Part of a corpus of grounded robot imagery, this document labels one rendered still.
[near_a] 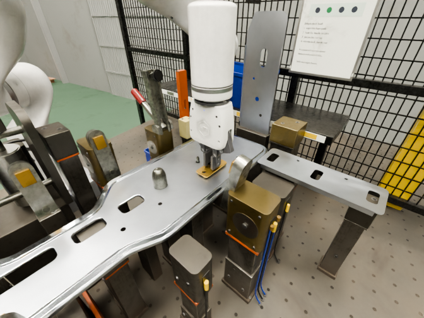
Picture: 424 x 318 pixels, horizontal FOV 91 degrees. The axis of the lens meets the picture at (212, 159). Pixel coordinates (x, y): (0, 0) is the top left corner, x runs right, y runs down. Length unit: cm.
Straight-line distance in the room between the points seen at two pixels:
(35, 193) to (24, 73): 43
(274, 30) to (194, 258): 58
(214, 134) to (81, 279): 33
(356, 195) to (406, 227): 51
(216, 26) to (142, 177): 36
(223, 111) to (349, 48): 57
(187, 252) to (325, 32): 80
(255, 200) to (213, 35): 29
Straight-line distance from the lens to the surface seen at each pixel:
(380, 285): 84
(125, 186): 53
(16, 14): 70
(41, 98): 87
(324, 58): 91
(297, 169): 58
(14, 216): 64
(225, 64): 40
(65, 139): 57
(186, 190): 48
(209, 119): 44
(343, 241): 66
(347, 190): 57
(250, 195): 41
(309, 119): 82
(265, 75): 68
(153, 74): 57
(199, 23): 40
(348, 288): 78
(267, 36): 67
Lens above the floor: 132
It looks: 34 degrees down
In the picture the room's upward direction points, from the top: straight up
